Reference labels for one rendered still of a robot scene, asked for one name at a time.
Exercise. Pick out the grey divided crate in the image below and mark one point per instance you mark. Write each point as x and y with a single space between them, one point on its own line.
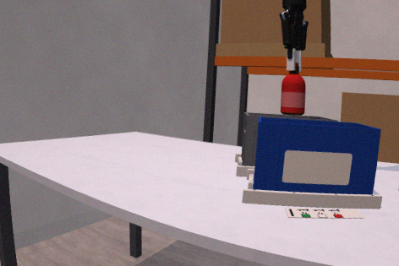
250 143

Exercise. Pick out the white paper pick list strip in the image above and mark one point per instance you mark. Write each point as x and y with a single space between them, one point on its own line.
324 213

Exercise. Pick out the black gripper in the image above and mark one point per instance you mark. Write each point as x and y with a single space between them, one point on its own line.
292 36

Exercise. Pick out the red bottle with pink label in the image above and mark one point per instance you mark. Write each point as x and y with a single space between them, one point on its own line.
293 93

